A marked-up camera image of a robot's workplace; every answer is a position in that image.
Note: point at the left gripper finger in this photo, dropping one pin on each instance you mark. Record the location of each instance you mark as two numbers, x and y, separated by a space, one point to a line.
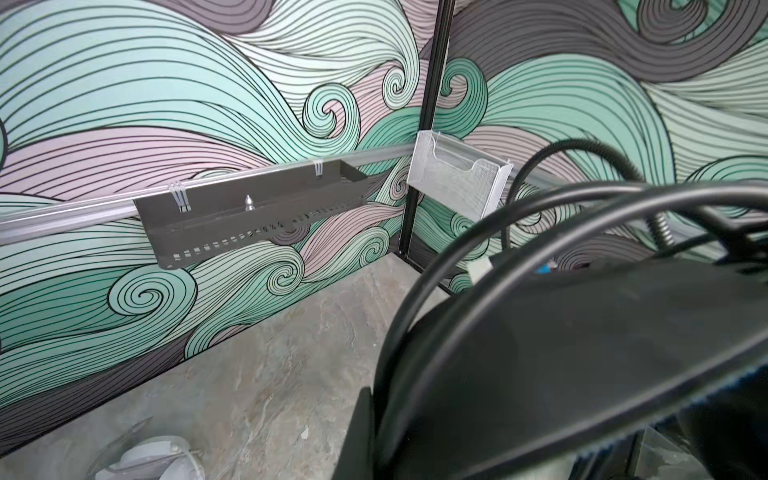
356 457

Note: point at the white headphones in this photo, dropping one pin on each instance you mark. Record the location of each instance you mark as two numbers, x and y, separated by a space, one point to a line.
133 455

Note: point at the black blue headphones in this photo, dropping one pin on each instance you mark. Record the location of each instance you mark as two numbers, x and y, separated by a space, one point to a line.
480 381

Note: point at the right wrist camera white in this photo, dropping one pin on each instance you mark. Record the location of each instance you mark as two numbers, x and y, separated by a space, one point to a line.
477 269

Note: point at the black perforated wall tray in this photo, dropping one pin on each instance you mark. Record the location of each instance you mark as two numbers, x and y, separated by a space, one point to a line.
189 225

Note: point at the clear plastic wall bin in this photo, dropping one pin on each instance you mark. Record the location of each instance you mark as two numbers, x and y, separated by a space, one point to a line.
462 178

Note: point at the aluminium wall rail right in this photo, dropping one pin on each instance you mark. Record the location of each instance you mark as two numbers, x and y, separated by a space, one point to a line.
537 178

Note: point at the aluminium wall rail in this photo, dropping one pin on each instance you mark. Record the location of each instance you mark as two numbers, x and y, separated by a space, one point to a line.
537 178
72 215

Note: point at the black frame post right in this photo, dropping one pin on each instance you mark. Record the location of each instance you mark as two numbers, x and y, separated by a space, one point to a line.
437 60

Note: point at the aluminium wall rail back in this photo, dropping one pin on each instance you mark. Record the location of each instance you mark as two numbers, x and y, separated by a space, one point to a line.
72 215

